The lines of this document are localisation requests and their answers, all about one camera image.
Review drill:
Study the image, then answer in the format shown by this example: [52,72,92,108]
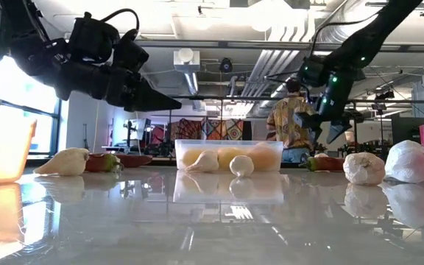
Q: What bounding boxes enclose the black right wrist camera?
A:
[293,112,323,130]

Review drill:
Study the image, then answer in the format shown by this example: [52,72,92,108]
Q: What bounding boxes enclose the large white garlic bulb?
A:
[384,139,424,184]

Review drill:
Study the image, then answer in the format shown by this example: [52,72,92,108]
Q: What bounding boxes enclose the dark background monitor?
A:
[391,116,424,146]

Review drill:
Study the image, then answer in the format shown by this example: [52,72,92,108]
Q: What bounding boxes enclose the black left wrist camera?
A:
[112,28,151,74]

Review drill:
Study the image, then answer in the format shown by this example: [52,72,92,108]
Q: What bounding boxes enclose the person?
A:
[266,78,319,163]

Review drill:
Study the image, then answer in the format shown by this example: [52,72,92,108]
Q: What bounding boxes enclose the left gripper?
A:
[85,65,183,113]

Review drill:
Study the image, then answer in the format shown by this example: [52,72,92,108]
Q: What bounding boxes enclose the red dish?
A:
[116,153,154,169]

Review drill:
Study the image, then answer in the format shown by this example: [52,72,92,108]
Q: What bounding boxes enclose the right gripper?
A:
[309,79,356,148]

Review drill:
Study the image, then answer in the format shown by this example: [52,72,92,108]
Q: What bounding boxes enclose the black metal rack frame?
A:
[121,94,424,158]

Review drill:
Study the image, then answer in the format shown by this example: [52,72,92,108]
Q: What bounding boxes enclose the colourful wall tapestry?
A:
[169,117,245,141]

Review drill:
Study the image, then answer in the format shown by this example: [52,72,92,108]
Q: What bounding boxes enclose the silver ceiling duct pipes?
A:
[241,21,311,119]

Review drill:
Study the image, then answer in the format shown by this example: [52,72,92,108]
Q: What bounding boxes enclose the background robot workstation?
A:
[122,117,152,155]

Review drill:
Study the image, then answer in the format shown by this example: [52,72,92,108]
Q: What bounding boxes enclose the clear plastic bin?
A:
[174,138,285,173]

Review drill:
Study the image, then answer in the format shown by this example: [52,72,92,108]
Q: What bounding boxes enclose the black ceiling camera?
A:
[219,57,234,74]

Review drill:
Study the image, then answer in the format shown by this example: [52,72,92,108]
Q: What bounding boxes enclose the large bright window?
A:
[0,54,63,155]

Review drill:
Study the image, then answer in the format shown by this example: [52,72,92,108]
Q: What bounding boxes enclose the red pepper green stem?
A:
[85,152,123,174]
[299,155,346,173]

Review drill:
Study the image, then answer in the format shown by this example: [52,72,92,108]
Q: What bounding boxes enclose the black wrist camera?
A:
[112,28,151,74]
[293,112,323,130]

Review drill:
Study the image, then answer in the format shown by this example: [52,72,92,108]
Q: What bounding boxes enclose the orange plastic bin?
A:
[0,108,38,186]

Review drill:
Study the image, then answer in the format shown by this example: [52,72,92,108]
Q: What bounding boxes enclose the white ceiling unit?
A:
[173,47,201,111]

